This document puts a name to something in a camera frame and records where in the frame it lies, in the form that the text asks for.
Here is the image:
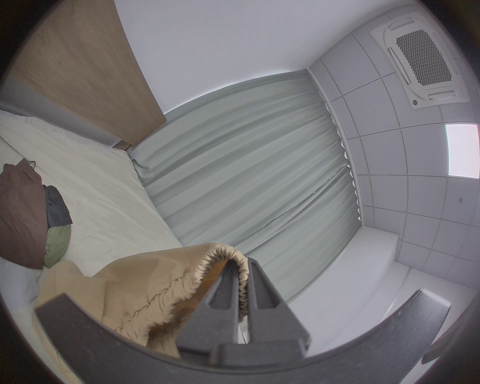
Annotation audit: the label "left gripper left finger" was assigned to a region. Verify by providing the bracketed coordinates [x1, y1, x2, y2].
[175, 258, 242, 357]

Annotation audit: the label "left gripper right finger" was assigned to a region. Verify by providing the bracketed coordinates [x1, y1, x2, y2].
[240, 256, 312, 359]

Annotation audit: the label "tan shorts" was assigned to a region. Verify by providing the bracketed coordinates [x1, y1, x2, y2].
[35, 242, 251, 361]

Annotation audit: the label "bed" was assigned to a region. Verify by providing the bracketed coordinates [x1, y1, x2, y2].
[0, 0, 184, 376]

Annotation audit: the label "grey-green curtain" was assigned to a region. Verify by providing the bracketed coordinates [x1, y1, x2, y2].
[127, 69, 364, 301]

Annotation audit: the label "green garment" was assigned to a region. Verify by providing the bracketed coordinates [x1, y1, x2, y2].
[44, 224, 72, 269]

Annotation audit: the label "black garment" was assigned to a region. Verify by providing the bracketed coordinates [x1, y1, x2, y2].
[42, 184, 73, 228]

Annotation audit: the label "white garment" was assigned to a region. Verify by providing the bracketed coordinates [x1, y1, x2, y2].
[0, 257, 42, 312]

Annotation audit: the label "brown garment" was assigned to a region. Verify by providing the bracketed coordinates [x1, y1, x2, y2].
[0, 157, 47, 271]

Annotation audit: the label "ceiling light panel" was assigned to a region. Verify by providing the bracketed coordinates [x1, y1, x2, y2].
[444, 123, 480, 179]

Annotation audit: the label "ceiling air conditioner unit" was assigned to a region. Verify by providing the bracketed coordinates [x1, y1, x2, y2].
[369, 10, 471, 110]

